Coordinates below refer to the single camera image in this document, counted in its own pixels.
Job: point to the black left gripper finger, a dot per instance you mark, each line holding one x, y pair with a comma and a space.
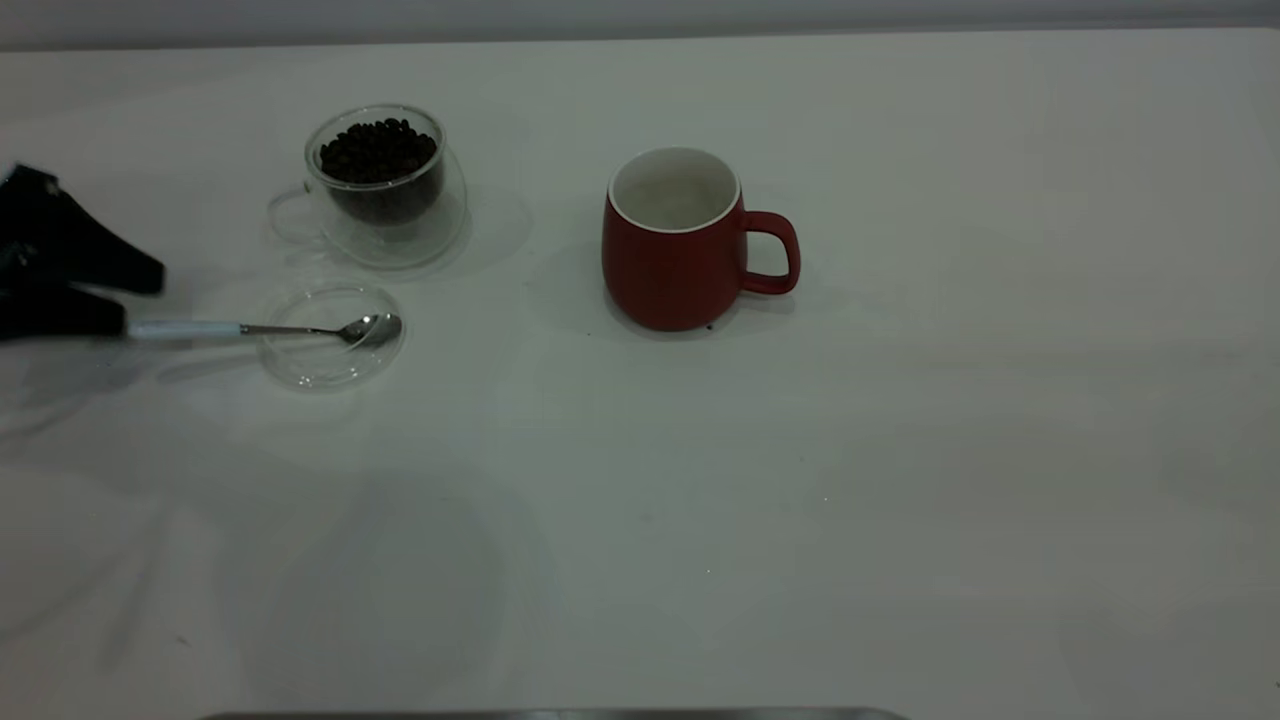
60, 315
60, 245

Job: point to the red ceramic mug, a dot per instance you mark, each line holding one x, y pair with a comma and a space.
670, 280

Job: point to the clear glass lid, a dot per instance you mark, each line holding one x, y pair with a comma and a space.
325, 365

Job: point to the dark coffee beans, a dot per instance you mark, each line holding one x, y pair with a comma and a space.
378, 155

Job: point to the clear glass cup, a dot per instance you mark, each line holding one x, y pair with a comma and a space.
410, 240

